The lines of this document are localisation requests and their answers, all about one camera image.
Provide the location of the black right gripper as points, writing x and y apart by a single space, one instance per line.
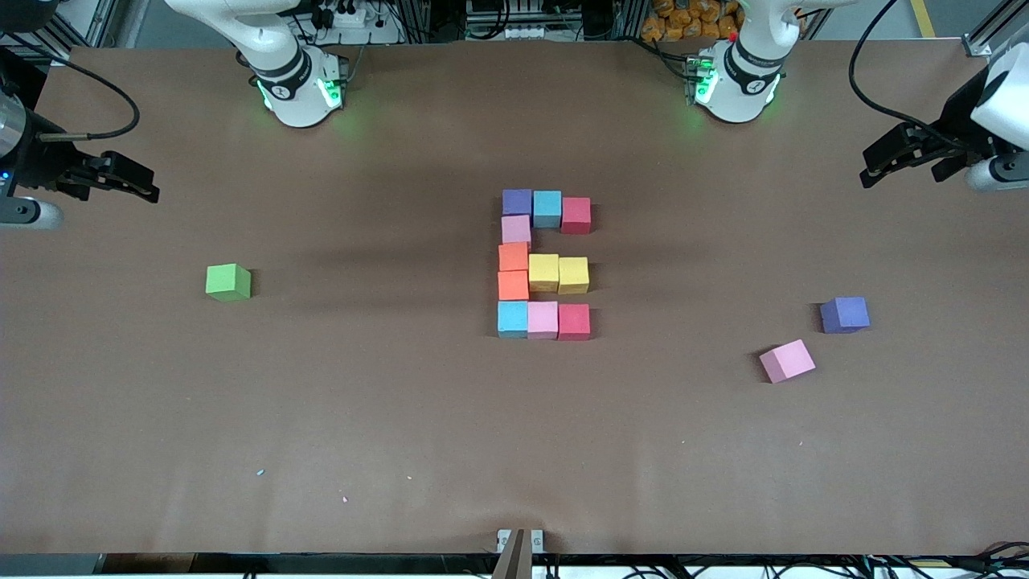
40 159

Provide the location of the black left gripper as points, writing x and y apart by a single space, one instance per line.
961 113

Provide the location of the red foam cube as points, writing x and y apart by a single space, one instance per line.
575 215
574 322

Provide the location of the yellow foam cube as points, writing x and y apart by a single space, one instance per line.
574 276
543 273

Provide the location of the blue foam cube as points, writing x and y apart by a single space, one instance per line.
547 210
512 319

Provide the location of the purple foam cube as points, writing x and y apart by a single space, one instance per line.
517 202
845 314

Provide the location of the pink foam cube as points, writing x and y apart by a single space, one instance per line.
787 361
515 230
543 320

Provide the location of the orange foam cube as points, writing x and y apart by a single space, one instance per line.
513 285
513 256

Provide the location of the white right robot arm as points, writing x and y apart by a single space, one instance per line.
299 100

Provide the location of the green foam cube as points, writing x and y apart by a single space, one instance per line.
228 282

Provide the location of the bag of orange objects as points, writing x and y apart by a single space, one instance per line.
683 20

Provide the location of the white power strip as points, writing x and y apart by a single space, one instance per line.
346 18

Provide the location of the dark equipment box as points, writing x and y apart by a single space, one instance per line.
522 12

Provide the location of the metal table bracket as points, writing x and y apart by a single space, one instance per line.
503 537

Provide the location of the brown camera mount pole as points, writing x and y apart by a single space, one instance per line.
514 563

